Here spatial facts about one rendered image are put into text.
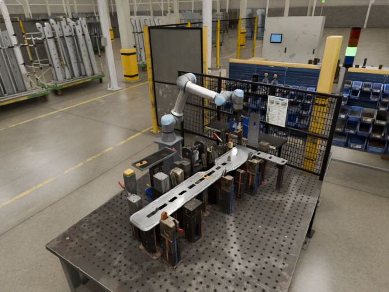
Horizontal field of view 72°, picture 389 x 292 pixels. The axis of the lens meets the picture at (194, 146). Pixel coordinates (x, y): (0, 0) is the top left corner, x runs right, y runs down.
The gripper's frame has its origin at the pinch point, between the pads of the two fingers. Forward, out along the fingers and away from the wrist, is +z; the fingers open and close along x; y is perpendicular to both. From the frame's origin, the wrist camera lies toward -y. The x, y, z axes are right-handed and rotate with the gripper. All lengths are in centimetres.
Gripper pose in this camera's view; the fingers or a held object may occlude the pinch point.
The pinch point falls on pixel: (238, 128)
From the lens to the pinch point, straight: 239.3
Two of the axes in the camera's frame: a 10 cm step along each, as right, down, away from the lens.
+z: 0.2, 8.9, 4.6
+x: 7.6, 2.8, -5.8
